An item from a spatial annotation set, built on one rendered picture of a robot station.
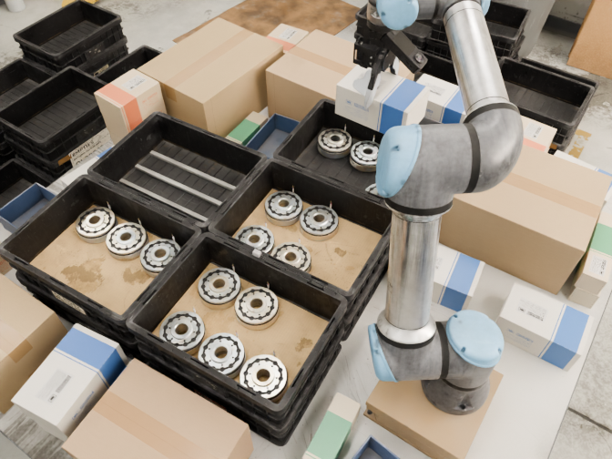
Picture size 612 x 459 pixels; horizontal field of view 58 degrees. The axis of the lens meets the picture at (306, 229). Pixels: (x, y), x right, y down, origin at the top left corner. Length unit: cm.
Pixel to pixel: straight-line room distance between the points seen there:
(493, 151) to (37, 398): 100
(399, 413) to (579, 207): 72
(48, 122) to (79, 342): 138
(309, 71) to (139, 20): 234
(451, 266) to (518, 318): 21
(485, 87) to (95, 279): 101
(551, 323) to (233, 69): 122
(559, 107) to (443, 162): 176
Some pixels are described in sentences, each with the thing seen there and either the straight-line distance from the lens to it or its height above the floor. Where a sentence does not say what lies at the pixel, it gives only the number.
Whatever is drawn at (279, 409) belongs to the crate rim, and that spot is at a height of 93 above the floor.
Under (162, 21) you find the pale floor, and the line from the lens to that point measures 403.
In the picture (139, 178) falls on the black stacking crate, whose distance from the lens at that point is 167.
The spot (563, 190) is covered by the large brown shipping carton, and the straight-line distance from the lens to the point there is 163.
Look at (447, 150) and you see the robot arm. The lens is 89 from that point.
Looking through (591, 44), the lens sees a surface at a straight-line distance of 381.
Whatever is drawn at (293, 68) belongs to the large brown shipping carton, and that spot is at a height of 90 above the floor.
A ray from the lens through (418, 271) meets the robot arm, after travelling 100.
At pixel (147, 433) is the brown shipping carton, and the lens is 122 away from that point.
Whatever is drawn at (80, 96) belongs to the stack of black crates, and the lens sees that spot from 263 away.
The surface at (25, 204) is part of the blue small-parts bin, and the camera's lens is 187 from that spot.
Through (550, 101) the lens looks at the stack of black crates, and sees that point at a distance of 264.
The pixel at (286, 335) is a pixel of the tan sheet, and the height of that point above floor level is 83.
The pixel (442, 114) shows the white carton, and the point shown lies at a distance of 182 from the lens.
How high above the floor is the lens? 198
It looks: 51 degrees down
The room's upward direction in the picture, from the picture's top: straight up
